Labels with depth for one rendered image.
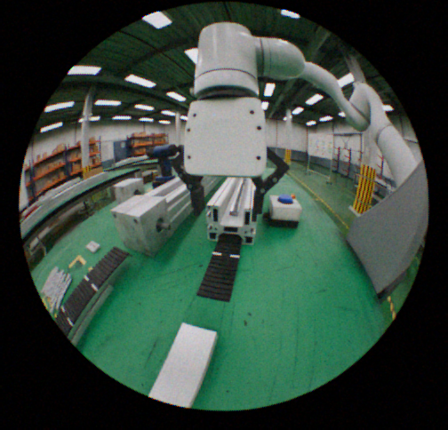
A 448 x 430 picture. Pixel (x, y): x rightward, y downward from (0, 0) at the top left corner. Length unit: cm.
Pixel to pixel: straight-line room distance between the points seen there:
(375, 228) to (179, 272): 42
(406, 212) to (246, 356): 33
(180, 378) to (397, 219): 39
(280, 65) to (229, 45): 7
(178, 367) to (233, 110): 28
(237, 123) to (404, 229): 33
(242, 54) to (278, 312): 34
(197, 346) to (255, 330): 8
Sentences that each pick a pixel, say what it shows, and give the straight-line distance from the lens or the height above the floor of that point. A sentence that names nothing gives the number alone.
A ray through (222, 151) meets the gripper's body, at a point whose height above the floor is 97.
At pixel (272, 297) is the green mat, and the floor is 78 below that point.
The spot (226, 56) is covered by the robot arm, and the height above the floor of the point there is 109.
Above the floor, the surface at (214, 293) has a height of 78.
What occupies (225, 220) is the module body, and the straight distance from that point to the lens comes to 30.
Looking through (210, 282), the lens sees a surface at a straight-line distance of 23.
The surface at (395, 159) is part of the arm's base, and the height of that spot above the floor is 104.
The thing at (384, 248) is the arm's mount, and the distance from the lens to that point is 35.
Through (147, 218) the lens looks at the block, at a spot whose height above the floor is 86.
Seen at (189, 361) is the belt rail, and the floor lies 81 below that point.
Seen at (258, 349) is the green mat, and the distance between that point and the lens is 20.
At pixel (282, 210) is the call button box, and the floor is 83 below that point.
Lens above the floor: 97
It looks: 25 degrees down
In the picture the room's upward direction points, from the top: straight up
